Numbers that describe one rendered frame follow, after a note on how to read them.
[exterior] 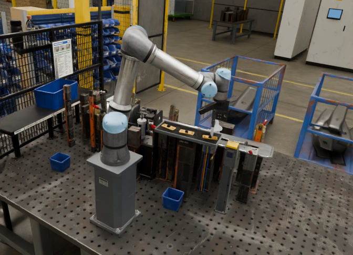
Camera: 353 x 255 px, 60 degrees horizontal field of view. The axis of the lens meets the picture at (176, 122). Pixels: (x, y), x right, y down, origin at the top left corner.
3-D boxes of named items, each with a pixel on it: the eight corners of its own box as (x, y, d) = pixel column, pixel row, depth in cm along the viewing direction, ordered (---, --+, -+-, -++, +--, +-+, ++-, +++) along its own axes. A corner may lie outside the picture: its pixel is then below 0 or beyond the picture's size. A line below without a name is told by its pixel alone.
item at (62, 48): (73, 74, 261) (71, 37, 248) (55, 80, 242) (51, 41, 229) (72, 73, 262) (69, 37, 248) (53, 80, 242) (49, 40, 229)
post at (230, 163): (228, 207, 189) (240, 145, 171) (225, 215, 183) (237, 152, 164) (216, 203, 192) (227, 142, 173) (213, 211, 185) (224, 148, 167)
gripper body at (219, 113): (226, 122, 163) (229, 101, 158) (210, 120, 164) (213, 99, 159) (226, 116, 170) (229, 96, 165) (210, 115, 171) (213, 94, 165)
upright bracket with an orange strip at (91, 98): (95, 152, 235) (93, 90, 214) (94, 152, 234) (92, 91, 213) (92, 151, 236) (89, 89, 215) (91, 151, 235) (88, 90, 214)
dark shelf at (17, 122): (99, 93, 264) (99, 90, 262) (12, 136, 187) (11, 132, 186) (78, 89, 270) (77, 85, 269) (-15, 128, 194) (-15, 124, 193)
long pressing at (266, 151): (274, 145, 207) (275, 143, 206) (271, 161, 188) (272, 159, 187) (102, 102, 249) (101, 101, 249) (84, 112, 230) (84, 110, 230)
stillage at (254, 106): (226, 110, 519) (235, 54, 479) (272, 123, 484) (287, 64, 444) (193, 135, 424) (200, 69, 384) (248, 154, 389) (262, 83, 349)
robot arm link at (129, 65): (102, 132, 156) (124, 25, 135) (105, 119, 170) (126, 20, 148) (125, 136, 159) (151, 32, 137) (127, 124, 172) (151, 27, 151)
